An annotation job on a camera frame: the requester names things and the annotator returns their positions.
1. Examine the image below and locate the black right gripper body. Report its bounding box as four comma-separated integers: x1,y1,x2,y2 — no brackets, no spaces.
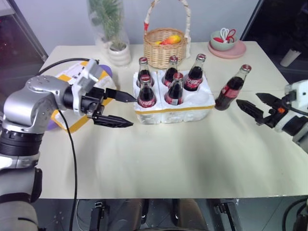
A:
256,95,290,128

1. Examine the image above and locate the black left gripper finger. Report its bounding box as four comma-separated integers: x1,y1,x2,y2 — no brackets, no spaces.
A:
92,114,134,129
105,88,138,103

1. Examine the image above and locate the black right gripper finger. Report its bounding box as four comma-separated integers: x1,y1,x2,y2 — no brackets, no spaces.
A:
255,92,278,107
236,99,266,125

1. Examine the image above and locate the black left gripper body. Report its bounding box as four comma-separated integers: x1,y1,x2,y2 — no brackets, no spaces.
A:
80,86,108,119

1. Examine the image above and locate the glass cola bottle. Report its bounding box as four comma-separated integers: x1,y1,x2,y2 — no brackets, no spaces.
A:
214,64,253,112
137,76,157,108
137,56,152,88
164,72,186,106
183,53,207,92
162,55,180,88

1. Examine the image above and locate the white box with yellow tape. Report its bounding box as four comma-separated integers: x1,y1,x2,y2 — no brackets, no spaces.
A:
51,61,115,134

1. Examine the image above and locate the white foam crate yellow tape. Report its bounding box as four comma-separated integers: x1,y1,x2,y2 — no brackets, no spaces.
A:
132,69,216,126

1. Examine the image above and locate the white ribbed plant pot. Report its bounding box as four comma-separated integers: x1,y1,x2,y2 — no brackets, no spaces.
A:
107,39,132,67

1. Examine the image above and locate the white cup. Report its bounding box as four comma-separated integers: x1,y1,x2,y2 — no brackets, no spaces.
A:
279,48,302,68

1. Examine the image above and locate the pink plate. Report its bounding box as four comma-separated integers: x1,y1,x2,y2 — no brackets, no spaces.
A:
207,39,247,59

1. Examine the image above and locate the pale green bowl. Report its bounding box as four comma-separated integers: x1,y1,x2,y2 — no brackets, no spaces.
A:
209,29,240,52

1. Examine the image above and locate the red looped utensil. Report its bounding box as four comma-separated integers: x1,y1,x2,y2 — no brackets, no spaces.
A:
226,28,238,42

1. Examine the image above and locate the white whisk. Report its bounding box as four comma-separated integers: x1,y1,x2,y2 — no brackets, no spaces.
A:
219,27,230,44

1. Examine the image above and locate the yellow orange toy fruit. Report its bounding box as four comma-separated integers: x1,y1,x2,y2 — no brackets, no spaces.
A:
160,34,182,46

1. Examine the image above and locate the green plant in clear wrap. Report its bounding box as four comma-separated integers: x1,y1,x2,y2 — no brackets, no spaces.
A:
86,0,131,50

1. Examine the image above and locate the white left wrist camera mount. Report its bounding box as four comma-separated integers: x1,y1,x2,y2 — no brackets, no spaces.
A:
71,58,107,116

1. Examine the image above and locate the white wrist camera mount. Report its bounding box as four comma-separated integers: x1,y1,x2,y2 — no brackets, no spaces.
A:
71,58,107,116
274,80,308,134

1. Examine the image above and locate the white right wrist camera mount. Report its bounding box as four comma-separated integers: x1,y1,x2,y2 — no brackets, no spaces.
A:
274,80,308,134

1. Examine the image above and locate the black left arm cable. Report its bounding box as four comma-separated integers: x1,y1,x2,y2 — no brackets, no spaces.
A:
38,57,97,231

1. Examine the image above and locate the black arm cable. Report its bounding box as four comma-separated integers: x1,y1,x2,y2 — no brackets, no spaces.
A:
282,196,308,231
38,57,97,231

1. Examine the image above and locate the wicker basket with handle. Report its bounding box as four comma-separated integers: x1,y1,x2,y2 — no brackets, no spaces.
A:
143,0,192,70

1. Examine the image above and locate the dark frame post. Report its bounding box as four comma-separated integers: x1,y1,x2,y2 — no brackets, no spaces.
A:
240,0,266,41

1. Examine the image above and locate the black table bracket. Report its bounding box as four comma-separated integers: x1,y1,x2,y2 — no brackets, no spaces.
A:
90,200,107,231
211,198,242,231

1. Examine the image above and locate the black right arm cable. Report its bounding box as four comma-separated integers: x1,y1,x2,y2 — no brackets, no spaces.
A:
282,196,308,231

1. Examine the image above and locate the grey metal frame post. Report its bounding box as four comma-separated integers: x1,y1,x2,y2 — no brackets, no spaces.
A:
6,0,49,62

